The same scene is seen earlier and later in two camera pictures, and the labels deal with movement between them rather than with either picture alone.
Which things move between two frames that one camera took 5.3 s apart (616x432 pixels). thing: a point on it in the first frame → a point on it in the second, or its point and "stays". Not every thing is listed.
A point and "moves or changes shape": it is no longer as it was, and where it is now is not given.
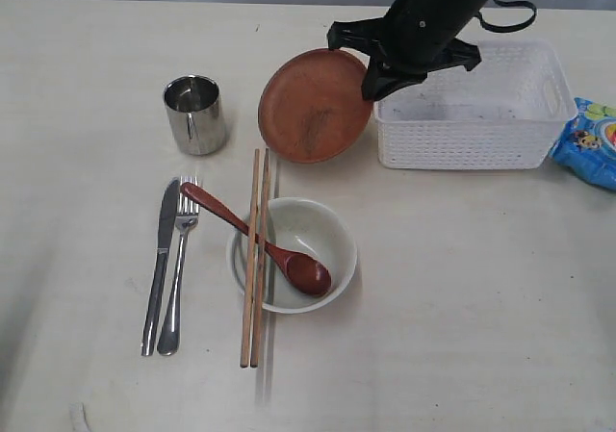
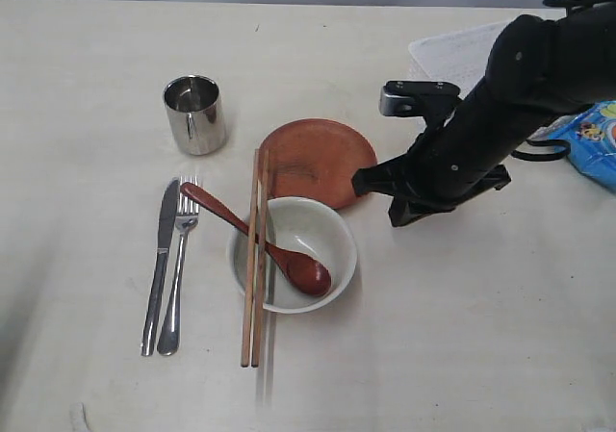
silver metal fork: (187, 215) stays
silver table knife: (167, 232) stays
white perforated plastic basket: (511, 112) moves or changes shape
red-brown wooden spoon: (301, 272) stays
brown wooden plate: (312, 109) → (316, 158)
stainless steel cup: (194, 104) stays
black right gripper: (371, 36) → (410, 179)
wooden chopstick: (247, 322) stays
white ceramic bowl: (303, 226) stays
